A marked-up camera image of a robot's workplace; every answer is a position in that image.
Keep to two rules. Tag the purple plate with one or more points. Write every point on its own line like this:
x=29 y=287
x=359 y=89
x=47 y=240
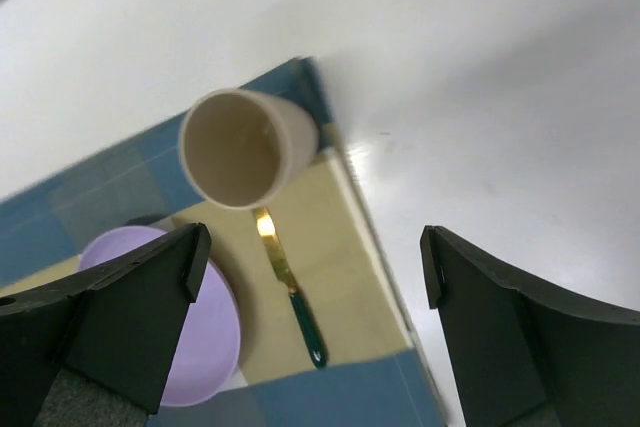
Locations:
x=208 y=350

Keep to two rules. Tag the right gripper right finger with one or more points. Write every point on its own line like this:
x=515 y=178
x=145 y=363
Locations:
x=524 y=351

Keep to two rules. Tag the green handled gold knife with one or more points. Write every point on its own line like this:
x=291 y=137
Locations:
x=310 y=332

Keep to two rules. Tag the blue tan white placemat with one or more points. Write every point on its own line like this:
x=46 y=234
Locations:
x=375 y=375

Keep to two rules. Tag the beige cup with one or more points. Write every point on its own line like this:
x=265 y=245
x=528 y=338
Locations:
x=239 y=148

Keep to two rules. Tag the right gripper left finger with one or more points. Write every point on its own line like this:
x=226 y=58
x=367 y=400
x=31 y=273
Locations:
x=95 y=348

